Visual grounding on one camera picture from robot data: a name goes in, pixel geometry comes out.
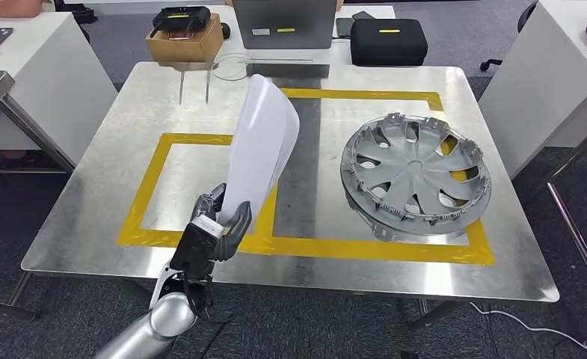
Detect black hard case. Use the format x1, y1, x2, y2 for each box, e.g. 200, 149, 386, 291
350, 18, 428, 67

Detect black bag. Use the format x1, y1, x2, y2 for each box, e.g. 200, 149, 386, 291
55, 0, 98, 25

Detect black left camera bracket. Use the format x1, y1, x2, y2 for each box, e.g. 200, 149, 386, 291
169, 223, 222, 319

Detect clear wire loop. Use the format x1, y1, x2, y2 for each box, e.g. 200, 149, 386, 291
212, 52, 314, 83

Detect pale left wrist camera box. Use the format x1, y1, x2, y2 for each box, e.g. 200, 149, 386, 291
190, 214, 225, 238

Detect silver wheel hubcap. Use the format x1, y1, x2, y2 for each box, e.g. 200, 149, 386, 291
339, 112, 494, 239

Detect yellow tape bench outline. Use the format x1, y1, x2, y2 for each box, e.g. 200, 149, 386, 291
116, 88, 496, 267

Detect person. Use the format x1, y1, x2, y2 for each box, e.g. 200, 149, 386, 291
0, 0, 44, 19

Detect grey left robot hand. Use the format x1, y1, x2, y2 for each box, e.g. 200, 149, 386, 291
190, 183, 253, 263

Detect black controller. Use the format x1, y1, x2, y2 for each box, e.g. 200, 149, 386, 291
149, 5, 212, 40

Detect white moulded part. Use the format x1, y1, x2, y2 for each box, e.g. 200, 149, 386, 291
217, 74, 301, 229

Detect cardboard box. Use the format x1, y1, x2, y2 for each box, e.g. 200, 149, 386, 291
145, 13, 225, 64

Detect long white cable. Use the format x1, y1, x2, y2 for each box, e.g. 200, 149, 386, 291
470, 302, 587, 354

